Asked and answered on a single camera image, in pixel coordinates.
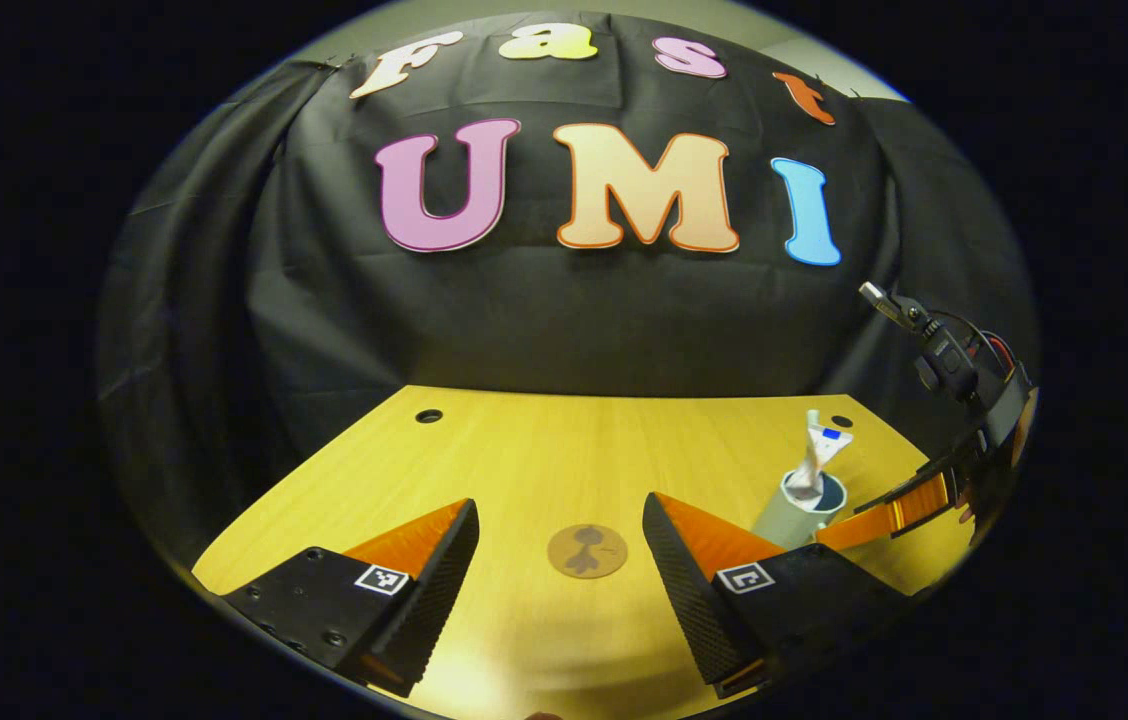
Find round brown coaster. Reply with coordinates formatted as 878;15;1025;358
547;524;629;580

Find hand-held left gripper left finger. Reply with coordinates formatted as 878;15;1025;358
222;497;481;699

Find grey cup wooden handle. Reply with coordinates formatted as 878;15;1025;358
752;470;850;551

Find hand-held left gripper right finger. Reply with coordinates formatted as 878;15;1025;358
641;491;910;701

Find wooden desktop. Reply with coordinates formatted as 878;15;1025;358
192;385;975;720

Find white toothpaste tube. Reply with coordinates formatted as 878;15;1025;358
784;425;855;501

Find black backdrop cloth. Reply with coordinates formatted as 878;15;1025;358
94;10;1040;571

